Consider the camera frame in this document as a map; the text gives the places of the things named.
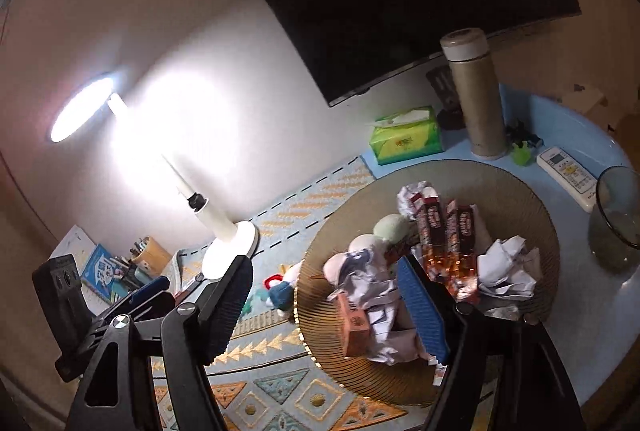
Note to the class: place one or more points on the black phone stand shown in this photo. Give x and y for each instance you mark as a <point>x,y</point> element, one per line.
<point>442,83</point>

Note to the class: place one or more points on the white desk lamp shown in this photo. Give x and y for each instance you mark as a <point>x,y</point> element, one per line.
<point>220,223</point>

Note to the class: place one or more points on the blue book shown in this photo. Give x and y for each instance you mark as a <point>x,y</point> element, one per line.
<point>100,268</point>

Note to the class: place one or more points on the blue white plush toy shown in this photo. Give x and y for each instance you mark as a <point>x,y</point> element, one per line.
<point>280,293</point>

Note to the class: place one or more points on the small orange box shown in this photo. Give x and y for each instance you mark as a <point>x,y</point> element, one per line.
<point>355,326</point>

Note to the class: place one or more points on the beige thermos bottle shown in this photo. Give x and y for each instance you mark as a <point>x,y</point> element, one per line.
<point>475,101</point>

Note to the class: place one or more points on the white notebook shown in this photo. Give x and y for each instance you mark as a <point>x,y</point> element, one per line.
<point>75,238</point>

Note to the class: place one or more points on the small green black toy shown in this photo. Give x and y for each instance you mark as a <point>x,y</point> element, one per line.
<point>520,133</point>

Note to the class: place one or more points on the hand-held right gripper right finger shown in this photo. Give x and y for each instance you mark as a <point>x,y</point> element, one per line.
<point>422,311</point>

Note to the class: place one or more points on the small cardboard box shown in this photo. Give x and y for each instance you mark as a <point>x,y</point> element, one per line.
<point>590,98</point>

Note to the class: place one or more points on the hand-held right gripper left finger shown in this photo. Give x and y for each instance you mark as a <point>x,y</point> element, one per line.
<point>225,306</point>

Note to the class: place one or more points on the white remote control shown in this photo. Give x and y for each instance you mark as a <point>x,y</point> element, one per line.
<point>565,171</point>

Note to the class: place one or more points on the pale green plush toy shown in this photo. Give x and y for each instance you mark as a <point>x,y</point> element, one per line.
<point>395,228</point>

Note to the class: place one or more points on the pink plush toy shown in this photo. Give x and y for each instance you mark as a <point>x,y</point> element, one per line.
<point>362,246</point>

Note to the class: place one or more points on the patterned table mat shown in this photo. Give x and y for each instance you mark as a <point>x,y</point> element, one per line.
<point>280,391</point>

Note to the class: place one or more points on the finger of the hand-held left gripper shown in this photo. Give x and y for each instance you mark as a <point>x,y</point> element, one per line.
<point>147,288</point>
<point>155,308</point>

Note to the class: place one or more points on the smoked glass cup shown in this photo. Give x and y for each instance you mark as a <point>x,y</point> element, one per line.
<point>615,241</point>

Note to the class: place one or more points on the wooden pen holder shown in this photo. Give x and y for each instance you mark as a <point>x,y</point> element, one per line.
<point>155,256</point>

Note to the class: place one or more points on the gold ribbed glass plate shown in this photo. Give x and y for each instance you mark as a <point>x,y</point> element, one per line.
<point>475,176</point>

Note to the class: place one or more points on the green tissue box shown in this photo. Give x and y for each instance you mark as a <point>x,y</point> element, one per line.
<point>405,143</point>

